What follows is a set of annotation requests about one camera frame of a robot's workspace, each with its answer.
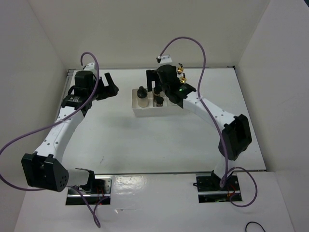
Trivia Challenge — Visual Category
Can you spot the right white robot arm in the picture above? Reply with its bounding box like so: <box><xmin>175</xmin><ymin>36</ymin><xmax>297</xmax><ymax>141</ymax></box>
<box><xmin>146</xmin><ymin>64</ymin><xmax>252</xmax><ymax>190</ymax></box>

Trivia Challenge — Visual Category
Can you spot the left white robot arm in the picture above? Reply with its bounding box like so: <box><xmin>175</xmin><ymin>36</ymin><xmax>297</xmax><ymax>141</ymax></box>
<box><xmin>21</xmin><ymin>71</ymin><xmax>119</xmax><ymax>193</ymax></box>

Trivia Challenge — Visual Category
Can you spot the white divided organizer tray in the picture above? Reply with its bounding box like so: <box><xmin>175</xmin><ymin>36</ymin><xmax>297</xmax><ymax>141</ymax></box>
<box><xmin>132</xmin><ymin>88</ymin><xmax>189</xmax><ymax>117</ymax></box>

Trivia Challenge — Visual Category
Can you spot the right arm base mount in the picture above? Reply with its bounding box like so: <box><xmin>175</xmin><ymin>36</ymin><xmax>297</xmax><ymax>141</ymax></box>
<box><xmin>193</xmin><ymin>173</ymin><xmax>242</xmax><ymax>203</ymax></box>

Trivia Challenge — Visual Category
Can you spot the spice jar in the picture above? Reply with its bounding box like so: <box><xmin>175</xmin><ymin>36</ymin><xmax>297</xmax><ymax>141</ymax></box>
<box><xmin>153</xmin><ymin>87</ymin><xmax>161</xmax><ymax>97</ymax></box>
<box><xmin>154</xmin><ymin>96</ymin><xmax>164</xmax><ymax>107</ymax></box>

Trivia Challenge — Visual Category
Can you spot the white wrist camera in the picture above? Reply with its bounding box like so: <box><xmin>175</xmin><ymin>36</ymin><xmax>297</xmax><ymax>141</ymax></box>
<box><xmin>156</xmin><ymin>55</ymin><xmax>172</xmax><ymax>65</ymax></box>
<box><xmin>83</xmin><ymin>62</ymin><xmax>97</xmax><ymax>73</ymax></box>

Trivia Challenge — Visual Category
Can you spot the glass oil bottle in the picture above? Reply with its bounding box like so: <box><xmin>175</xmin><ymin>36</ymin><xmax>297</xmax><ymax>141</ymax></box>
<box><xmin>180</xmin><ymin>73</ymin><xmax>187</xmax><ymax>84</ymax></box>
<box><xmin>177</xmin><ymin>63</ymin><xmax>184</xmax><ymax>75</ymax></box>

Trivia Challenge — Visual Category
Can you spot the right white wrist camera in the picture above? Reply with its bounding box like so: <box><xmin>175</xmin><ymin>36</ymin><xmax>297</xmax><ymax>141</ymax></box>
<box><xmin>156</xmin><ymin>55</ymin><xmax>172</xmax><ymax>65</ymax></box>

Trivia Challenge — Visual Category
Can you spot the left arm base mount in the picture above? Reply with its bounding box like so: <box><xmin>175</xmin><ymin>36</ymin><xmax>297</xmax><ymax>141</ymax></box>
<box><xmin>65</xmin><ymin>175</ymin><xmax>112</xmax><ymax>206</ymax></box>

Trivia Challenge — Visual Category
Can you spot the black cable on floor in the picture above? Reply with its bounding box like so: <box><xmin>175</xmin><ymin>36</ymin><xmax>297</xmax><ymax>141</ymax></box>
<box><xmin>245</xmin><ymin>221</ymin><xmax>266</xmax><ymax>232</ymax></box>

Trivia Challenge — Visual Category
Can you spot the white salt shaker black cap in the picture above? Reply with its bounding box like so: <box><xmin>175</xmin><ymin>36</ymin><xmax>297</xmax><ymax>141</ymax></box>
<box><xmin>137</xmin><ymin>86</ymin><xmax>149</xmax><ymax>108</ymax></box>

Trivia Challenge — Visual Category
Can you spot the purple cable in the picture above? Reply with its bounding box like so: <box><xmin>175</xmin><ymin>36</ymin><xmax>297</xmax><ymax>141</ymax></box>
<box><xmin>0</xmin><ymin>52</ymin><xmax>102</xmax><ymax>228</ymax></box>
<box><xmin>160</xmin><ymin>37</ymin><xmax>258</xmax><ymax>208</ymax></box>

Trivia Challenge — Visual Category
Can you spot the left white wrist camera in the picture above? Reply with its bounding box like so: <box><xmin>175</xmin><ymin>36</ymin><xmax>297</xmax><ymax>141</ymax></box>
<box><xmin>83</xmin><ymin>62</ymin><xmax>97</xmax><ymax>73</ymax></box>

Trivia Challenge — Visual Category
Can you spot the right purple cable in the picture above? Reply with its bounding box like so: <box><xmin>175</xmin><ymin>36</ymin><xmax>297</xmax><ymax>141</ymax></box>
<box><xmin>160</xmin><ymin>37</ymin><xmax>258</xmax><ymax>208</ymax></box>

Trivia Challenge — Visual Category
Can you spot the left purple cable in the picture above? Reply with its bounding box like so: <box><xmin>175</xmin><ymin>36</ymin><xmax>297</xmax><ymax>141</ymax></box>
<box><xmin>0</xmin><ymin>52</ymin><xmax>102</xmax><ymax>228</ymax></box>

